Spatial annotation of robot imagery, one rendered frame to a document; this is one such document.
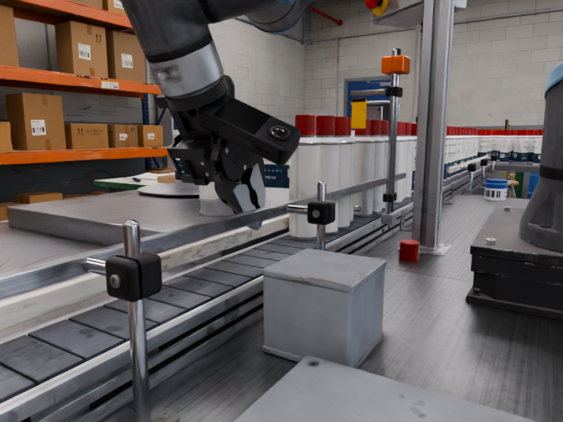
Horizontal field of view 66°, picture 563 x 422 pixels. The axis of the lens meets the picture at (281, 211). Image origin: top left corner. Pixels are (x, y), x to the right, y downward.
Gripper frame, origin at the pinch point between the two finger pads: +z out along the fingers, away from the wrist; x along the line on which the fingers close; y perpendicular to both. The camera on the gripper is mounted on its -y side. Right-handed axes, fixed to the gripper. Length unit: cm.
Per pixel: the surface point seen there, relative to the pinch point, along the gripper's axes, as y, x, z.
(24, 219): 71, -1, 10
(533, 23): 6, -778, 234
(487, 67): 69, -748, 288
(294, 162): 1.7, -14.7, -0.2
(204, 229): -4.0, 12.6, -10.0
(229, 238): 3.8, 2.9, 1.1
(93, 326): 1.0, 25.2, -8.3
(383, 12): -2, -55, -10
